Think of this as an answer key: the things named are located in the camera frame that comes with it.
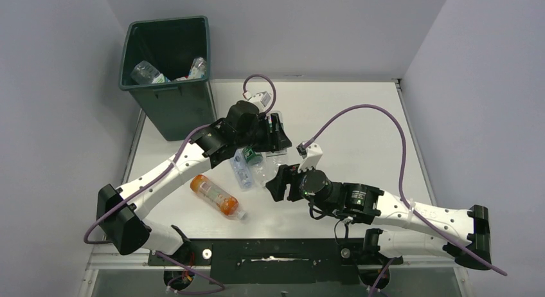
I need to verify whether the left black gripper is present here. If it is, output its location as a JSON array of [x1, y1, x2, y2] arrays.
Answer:
[[236, 113, 290, 152]]

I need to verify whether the dark green label bottle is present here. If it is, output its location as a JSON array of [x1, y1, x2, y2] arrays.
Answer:
[[242, 147, 270, 188]]

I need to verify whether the green label green cap bottle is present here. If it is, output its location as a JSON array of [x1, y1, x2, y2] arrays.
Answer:
[[265, 111, 288, 171]]

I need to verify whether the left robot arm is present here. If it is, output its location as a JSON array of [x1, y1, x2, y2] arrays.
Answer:
[[97, 100, 292, 255]]

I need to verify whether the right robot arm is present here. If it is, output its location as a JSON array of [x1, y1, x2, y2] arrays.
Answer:
[[265, 165, 492, 270]]

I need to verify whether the dark green plastic bin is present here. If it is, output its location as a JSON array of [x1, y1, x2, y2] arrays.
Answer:
[[118, 15, 217, 141]]

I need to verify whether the blue tinted water bottle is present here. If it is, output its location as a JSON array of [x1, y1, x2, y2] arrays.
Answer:
[[229, 150, 254, 190]]

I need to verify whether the orange juice bottle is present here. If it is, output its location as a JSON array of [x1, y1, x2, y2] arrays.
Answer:
[[190, 174, 247, 220]]

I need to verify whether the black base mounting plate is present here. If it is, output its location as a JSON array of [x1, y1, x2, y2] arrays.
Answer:
[[148, 238, 388, 285]]

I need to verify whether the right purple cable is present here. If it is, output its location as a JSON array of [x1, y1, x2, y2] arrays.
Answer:
[[299, 104, 508, 297]]

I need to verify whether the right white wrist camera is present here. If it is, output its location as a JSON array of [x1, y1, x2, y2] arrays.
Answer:
[[296, 143, 323, 173]]

